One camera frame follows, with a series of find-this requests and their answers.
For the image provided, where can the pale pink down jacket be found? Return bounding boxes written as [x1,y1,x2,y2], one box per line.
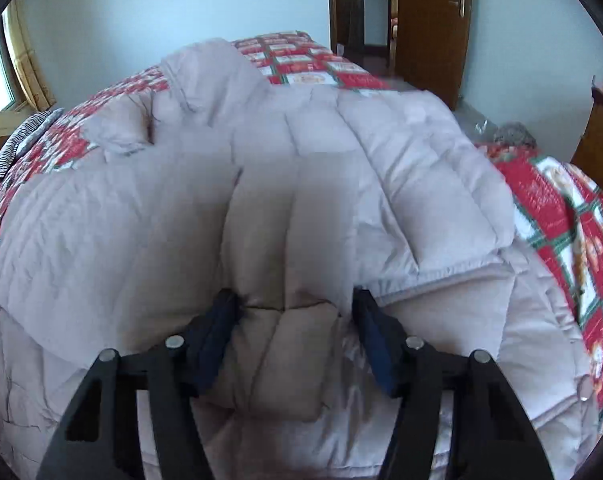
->
[0,37,603,480]

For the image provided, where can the grey cloth bundle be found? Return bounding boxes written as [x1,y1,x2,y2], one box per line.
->
[491,122,539,149]

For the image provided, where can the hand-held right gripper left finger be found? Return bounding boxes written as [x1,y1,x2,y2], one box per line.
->
[36,287,245,480]

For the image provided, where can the window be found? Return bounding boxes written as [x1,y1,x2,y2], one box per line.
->
[0,20,22,116]

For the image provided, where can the black white striped cloth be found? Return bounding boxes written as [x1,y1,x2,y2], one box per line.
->
[0,109,65,186]

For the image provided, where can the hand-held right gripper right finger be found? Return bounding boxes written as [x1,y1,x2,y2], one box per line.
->
[351,287,555,480]

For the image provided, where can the red printed patchwork blanket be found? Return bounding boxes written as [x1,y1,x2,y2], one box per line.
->
[0,31,603,426]

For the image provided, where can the brown wooden cabinet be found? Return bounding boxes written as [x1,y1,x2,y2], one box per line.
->
[569,75,603,181]

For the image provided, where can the brown wooden door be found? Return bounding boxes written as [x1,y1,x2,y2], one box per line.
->
[396,0,475,111]

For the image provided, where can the yellow curtain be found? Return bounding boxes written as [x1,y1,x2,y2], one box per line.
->
[4,0,55,113]

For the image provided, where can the dark wooden door frame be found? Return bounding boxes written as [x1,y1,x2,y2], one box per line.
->
[325,0,399,68]

